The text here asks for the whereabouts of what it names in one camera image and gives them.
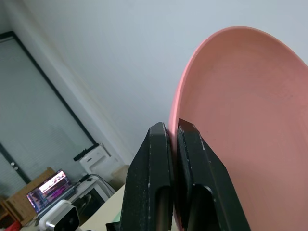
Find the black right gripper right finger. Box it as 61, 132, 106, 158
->
176, 118, 252, 231

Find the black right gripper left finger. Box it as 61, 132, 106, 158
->
121, 122, 175, 231

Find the pink plate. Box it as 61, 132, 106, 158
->
167, 25, 308, 231

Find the light green plate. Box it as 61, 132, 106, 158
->
112, 211, 126, 225

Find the white printer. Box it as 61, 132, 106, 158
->
79, 145, 113, 182

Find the open laptop with lit screen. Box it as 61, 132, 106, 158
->
26, 168, 78, 215

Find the brown cardboard box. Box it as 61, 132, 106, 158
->
4, 167, 56, 227

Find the black framed window with blinds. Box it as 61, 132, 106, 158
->
0, 30, 101, 193

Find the red box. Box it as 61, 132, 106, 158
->
6, 220, 23, 231

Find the white camera device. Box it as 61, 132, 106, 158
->
38, 199, 80, 231

